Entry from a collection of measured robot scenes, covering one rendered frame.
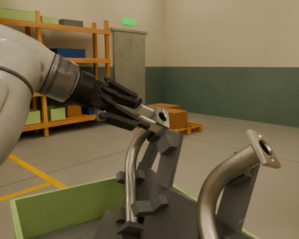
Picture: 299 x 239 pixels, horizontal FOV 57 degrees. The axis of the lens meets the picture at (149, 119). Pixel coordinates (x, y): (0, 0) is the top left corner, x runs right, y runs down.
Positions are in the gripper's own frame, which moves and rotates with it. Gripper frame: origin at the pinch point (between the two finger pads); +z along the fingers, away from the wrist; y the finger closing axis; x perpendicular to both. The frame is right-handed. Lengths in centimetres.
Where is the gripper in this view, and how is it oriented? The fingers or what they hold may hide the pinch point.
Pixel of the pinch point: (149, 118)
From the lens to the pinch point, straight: 68.9
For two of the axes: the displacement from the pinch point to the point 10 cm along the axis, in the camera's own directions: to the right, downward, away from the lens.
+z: 8.1, 3.6, 4.6
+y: -0.2, -7.7, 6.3
